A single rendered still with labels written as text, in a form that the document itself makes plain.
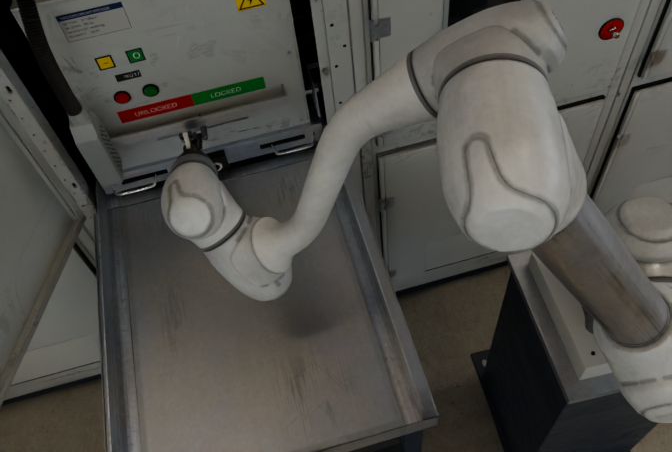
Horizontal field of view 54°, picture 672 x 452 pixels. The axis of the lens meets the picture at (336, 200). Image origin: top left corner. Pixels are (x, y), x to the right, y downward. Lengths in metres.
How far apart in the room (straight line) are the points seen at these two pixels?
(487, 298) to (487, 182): 1.69
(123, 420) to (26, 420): 1.13
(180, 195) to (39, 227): 0.56
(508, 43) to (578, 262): 0.29
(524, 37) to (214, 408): 0.90
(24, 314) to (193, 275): 0.36
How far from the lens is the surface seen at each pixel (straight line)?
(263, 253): 1.13
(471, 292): 2.36
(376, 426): 1.29
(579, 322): 1.45
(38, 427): 2.47
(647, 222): 1.27
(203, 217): 1.07
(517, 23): 0.82
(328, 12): 1.33
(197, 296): 1.46
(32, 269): 1.57
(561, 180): 0.71
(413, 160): 1.70
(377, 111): 0.90
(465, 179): 0.69
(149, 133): 1.47
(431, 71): 0.85
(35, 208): 1.56
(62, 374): 2.34
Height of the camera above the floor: 2.08
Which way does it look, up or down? 54 degrees down
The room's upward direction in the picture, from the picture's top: 8 degrees counter-clockwise
